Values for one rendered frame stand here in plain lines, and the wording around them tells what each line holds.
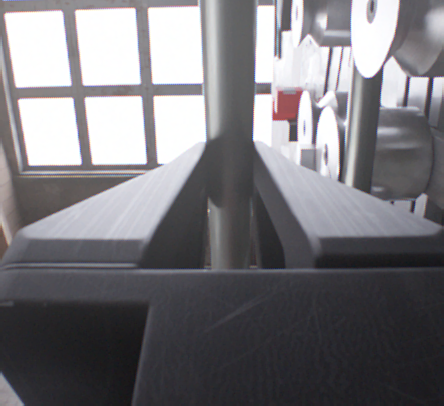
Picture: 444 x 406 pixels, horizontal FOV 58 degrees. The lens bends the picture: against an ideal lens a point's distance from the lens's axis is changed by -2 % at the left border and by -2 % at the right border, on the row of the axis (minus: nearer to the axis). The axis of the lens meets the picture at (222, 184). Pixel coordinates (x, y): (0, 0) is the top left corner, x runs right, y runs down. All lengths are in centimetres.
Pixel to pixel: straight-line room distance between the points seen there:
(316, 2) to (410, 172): 16
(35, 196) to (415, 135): 367
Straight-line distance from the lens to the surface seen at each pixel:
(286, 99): 81
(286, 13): 101
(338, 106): 27
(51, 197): 374
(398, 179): 21
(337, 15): 31
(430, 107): 25
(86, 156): 359
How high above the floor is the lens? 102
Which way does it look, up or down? 1 degrees up
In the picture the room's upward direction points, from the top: 90 degrees counter-clockwise
